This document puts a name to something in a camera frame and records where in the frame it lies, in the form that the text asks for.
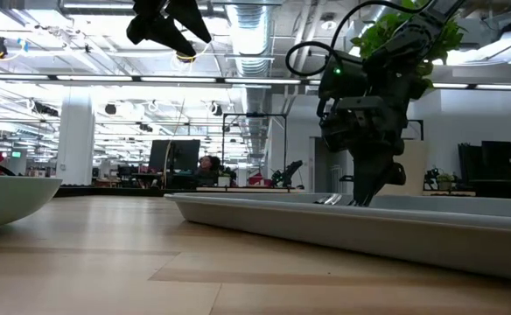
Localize silver metal fork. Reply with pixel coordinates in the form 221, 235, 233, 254
313, 193, 345, 207

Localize long ceiling light strip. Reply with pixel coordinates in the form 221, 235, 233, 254
0, 73, 303, 86

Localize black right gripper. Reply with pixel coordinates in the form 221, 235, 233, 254
318, 94, 410, 208

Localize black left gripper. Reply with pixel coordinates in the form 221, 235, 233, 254
125, 0, 214, 59

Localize pale grey rectangular tray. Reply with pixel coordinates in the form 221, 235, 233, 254
164, 192, 511, 285

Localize silver ventilation duct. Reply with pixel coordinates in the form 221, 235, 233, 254
225, 0, 275, 159

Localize black metal frame stand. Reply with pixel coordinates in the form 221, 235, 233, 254
221, 112, 289, 177

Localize green leafy plant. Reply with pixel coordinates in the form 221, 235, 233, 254
350, 0, 467, 101

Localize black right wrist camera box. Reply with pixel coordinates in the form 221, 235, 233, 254
318, 49, 369, 101

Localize small potted plant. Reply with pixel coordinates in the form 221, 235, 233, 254
436, 172, 457, 192

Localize black monitors on desk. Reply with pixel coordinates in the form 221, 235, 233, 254
458, 140, 511, 181

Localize wooden background table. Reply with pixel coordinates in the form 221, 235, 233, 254
195, 186, 305, 194

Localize white square column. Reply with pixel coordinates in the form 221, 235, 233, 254
55, 86, 96, 187

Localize light wooden board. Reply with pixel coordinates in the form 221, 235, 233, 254
376, 139, 428, 197

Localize white bowl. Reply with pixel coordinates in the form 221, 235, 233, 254
0, 174, 64, 231

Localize black computer monitor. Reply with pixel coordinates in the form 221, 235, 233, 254
148, 139, 201, 174

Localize person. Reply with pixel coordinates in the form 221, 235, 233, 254
195, 154, 222, 187

